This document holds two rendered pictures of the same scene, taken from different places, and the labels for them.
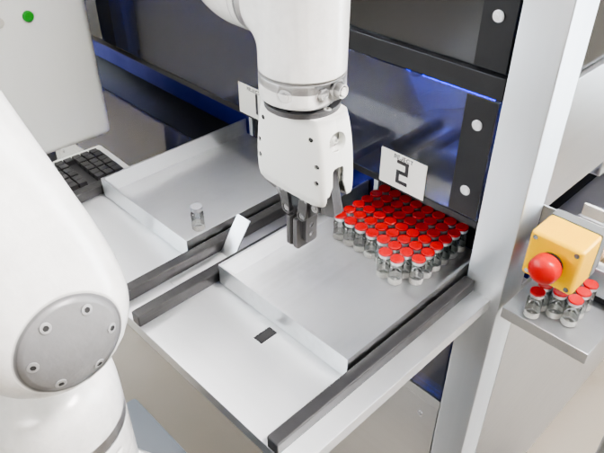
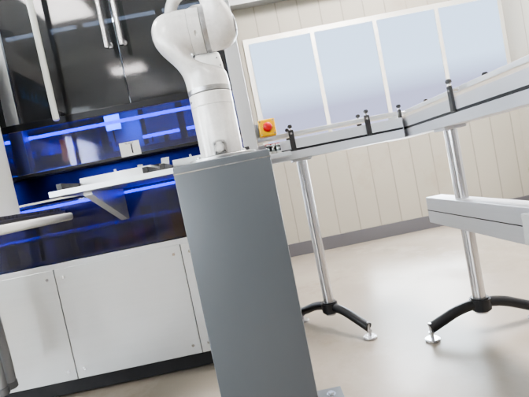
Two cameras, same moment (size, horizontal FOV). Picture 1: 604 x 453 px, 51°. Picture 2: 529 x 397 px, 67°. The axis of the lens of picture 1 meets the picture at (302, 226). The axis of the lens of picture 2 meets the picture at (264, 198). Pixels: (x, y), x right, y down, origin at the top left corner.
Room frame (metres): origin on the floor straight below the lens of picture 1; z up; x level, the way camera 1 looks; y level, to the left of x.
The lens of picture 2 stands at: (-0.49, 0.99, 0.79)
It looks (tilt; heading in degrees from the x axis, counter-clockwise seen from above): 3 degrees down; 313
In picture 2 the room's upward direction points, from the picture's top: 11 degrees counter-clockwise
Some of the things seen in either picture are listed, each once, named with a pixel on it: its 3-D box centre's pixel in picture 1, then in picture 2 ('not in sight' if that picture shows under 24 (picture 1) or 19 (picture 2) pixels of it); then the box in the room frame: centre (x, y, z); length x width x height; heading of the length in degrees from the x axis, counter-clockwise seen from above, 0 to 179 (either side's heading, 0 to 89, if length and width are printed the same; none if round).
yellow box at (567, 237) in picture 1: (563, 252); (267, 128); (0.65, -0.35, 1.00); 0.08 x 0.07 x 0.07; 134
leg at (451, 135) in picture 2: not in sight; (465, 220); (0.02, -0.71, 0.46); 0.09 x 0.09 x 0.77; 44
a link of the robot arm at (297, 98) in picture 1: (304, 84); not in sight; (0.56, 0.00, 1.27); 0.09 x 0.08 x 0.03; 45
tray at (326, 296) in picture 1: (359, 262); (212, 160); (0.74, -0.09, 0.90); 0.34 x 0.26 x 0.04; 134
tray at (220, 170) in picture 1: (220, 178); (130, 176); (0.99, 0.15, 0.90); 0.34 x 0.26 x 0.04; 134
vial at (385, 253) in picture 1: (384, 262); not in sight; (0.73, -0.13, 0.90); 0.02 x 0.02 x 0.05
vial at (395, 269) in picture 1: (395, 270); not in sight; (0.72, -0.14, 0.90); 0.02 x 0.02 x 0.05
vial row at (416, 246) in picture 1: (386, 240); not in sight; (0.79, -0.13, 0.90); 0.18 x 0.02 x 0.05; 45
